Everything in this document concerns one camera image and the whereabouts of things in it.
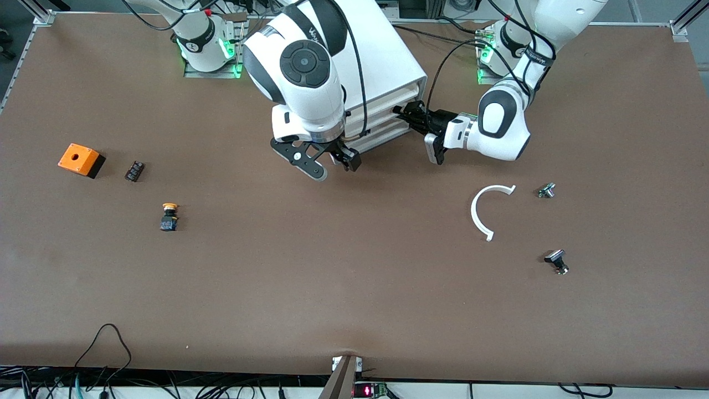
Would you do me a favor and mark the white plastic drawer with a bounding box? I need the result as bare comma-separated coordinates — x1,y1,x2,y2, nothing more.
354,125,413,155
349,111,414,140
346,99,416,127
345,83,420,115

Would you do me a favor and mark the white drawer cabinet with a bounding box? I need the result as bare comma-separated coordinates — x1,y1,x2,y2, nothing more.
331,0,428,156

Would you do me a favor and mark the white curved plastic clip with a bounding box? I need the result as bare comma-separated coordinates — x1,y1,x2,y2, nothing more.
471,185,516,242

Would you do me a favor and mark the red LED display module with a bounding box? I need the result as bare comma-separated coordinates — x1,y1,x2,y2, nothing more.
353,381,388,399

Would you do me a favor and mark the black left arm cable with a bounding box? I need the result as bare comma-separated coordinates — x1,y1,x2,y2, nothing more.
425,38,556,114

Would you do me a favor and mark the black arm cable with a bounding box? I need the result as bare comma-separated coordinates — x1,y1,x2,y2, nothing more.
326,0,369,137
425,38,556,114

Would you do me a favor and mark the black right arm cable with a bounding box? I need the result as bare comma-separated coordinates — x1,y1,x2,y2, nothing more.
326,0,369,137

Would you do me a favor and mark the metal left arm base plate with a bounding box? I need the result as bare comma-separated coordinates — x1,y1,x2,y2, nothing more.
475,28,502,85

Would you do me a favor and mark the black table cable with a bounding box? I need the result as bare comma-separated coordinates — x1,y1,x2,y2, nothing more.
391,22,481,47

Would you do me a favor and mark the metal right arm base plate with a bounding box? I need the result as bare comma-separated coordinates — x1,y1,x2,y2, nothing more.
184,12,248,79

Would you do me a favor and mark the black capped button switch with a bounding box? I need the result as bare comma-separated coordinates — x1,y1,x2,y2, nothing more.
544,249,569,275

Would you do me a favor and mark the orange button enclosure box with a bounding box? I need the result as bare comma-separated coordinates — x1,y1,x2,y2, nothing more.
58,144,106,179

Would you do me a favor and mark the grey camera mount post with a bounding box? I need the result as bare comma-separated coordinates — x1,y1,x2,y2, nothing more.
318,355,364,399

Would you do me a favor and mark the aluminium frame corner profile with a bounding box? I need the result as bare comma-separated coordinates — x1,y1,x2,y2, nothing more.
17,0,56,26
669,0,709,43

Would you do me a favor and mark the black looped cable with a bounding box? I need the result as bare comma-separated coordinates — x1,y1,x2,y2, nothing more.
74,324,133,384

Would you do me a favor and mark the black cable bundle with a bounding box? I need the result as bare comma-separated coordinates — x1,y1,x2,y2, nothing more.
0,366,333,399

